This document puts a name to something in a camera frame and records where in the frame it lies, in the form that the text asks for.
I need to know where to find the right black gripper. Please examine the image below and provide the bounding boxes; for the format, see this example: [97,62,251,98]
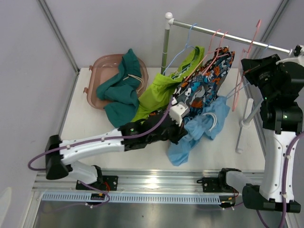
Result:
[242,54,283,101]

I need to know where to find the light blue shorts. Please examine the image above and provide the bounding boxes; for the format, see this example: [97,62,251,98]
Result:
[167,96,230,166]

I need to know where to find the pink hanger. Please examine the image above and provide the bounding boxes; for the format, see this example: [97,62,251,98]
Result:
[232,19,262,112]
[185,29,221,81]
[211,31,229,63]

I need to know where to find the orange blue patterned shorts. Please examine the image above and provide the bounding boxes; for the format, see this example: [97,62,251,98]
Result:
[148,46,236,119]

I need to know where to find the teal green shorts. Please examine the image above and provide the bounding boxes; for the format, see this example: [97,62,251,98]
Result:
[96,49,142,128]

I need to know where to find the light blue hanger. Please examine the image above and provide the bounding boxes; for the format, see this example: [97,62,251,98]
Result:
[226,43,272,99]
[161,21,197,75]

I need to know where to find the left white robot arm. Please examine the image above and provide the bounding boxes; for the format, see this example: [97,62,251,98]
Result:
[45,115,188,190]

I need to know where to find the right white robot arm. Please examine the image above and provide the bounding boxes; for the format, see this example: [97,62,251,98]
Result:
[217,54,304,213]

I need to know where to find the lime green shorts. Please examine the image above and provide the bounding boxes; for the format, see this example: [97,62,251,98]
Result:
[132,46,205,122]

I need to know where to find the pink translucent plastic basin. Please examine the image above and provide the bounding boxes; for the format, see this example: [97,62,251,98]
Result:
[84,54,149,110]

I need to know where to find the metal clothes rack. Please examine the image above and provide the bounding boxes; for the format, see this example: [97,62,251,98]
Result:
[161,12,304,153]

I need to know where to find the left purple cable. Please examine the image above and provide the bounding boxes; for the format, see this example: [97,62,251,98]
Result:
[28,98,175,171]

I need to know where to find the purple cable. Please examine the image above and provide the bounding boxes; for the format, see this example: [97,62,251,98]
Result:
[28,98,175,171]
[255,133,304,228]

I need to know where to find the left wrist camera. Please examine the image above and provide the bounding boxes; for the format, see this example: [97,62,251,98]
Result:
[169,98,190,126]

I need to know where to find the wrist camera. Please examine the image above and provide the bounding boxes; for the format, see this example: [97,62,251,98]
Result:
[169,98,190,126]
[276,45,304,66]

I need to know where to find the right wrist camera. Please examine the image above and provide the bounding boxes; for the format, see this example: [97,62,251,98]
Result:
[276,45,304,66]

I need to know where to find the slotted cable duct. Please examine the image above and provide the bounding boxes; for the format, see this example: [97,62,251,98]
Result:
[42,192,221,205]

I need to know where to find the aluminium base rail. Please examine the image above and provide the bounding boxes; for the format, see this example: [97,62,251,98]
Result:
[32,169,219,194]

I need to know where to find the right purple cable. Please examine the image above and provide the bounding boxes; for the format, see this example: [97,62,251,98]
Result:
[255,133,304,228]

